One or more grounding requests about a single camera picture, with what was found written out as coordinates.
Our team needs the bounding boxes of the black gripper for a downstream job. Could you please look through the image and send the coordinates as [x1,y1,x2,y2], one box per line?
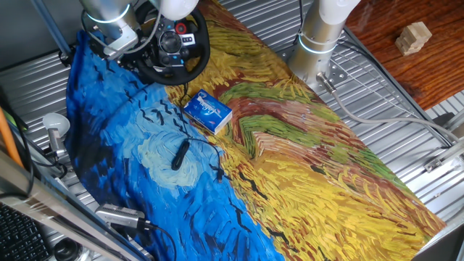
[118,42,157,73]

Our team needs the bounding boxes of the black racing steering wheel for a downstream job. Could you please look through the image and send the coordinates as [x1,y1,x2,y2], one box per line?
[133,0,212,86]

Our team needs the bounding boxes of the black pole clamp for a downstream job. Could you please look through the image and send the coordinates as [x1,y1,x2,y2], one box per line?
[59,45,78,67]

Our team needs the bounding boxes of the blue tissue pack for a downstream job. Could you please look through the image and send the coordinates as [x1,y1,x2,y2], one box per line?
[183,88,233,136]

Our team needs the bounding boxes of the aluminium pole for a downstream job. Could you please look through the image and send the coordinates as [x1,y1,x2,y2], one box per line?
[30,0,73,61]

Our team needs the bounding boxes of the orange rod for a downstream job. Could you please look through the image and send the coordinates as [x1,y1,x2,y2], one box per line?
[0,107,25,168]

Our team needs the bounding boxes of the Van Gogh painting tablecloth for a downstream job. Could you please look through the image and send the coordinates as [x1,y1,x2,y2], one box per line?
[65,0,447,261]

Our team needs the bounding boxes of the black keyboard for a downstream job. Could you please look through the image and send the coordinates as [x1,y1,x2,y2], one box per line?
[0,202,51,261]

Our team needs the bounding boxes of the brown wooden table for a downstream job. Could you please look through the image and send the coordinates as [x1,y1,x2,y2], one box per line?
[344,0,464,112]

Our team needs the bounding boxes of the silver wrist camera bar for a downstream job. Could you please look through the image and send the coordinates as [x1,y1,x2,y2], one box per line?
[103,25,140,61]

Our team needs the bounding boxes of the grey cable along wrist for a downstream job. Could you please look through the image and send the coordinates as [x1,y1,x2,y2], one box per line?
[123,9,163,56]

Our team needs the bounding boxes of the black USB cable bundle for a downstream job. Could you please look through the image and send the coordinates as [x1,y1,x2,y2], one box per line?
[170,82,225,184]

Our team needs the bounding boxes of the silver ribbed depth camera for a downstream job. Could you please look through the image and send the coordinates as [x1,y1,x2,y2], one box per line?
[94,202,146,230]

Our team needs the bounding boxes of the black depth camera cable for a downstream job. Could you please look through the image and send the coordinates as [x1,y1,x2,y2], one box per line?
[143,219,178,261]

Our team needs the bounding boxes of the aluminium frame bar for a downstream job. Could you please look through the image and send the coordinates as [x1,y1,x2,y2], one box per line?
[0,150,149,261]

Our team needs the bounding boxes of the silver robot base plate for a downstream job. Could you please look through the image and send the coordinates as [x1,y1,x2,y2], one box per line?
[281,43,349,95]

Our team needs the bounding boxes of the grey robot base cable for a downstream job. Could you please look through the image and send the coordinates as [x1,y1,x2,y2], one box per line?
[315,71,464,144]

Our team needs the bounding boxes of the aluminium corner bracket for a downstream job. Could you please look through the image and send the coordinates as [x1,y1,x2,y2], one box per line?
[423,139,464,173]

